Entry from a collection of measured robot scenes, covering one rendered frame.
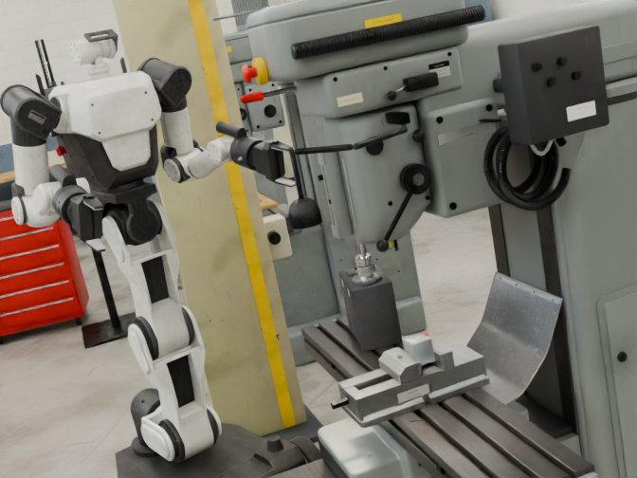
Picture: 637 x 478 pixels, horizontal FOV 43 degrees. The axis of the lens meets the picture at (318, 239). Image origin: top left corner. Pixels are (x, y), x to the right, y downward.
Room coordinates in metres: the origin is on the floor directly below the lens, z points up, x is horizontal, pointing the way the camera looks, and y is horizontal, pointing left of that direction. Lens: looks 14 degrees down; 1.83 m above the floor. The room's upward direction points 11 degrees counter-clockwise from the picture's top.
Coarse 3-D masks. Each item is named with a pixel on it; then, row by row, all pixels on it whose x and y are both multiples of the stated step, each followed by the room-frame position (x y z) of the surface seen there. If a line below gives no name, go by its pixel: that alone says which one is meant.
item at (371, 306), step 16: (352, 272) 2.33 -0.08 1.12; (352, 288) 2.22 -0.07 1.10; (368, 288) 2.20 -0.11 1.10; (384, 288) 2.20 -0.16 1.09; (352, 304) 2.24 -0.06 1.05; (368, 304) 2.20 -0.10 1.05; (384, 304) 2.20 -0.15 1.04; (352, 320) 2.31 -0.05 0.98; (368, 320) 2.20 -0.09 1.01; (384, 320) 2.20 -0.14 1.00; (368, 336) 2.20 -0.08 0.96; (384, 336) 2.20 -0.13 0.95; (400, 336) 2.21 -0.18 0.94
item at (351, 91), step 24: (456, 48) 1.89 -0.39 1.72; (336, 72) 1.81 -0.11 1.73; (360, 72) 1.82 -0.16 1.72; (384, 72) 1.83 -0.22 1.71; (408, 72) 1.85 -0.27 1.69; (456, 72) 1.88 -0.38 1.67; (312, 96) 1.89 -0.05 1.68; (336, 96) 1.80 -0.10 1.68; (360, 96) 1.81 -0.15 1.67; (384, 96) 1.83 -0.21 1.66; (408, 96) 1.85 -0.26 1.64
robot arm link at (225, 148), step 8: (216, 128) 2.38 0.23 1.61; (224, 128) 2.36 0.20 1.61; (232, 128) 2.34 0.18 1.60; (240, 128) 2.32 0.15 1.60; (224, 136) 2.38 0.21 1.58; (232, 136) 2.34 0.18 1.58; (240, 136) 2.33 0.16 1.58; (248, 136) 2.34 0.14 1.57; (208, 144) 2.36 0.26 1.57; (216, 144) 2.33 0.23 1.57; (224, 144) 2.34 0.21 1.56; (232, 144) 2.32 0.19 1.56; (208, 152) 2.37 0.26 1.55; (216, 152) 2.33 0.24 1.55; (224, 152) 2.33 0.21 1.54; (232, 152) 2.31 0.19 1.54; (216, 160) 2.34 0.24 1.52; (232, 160) 2.33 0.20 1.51
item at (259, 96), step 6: (276, 90) 1.99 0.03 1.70; (282, 90) 1.99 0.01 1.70; (288, 90) 1.99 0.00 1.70; (294, 90) 2.00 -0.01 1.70; (246, 96) 1.96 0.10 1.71; (252, 96) 1.96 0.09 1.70; (258, 96) 1.97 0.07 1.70; (264, 96) 1.98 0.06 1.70; (270, 96) 1.99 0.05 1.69; (246, 102) 1.97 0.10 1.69
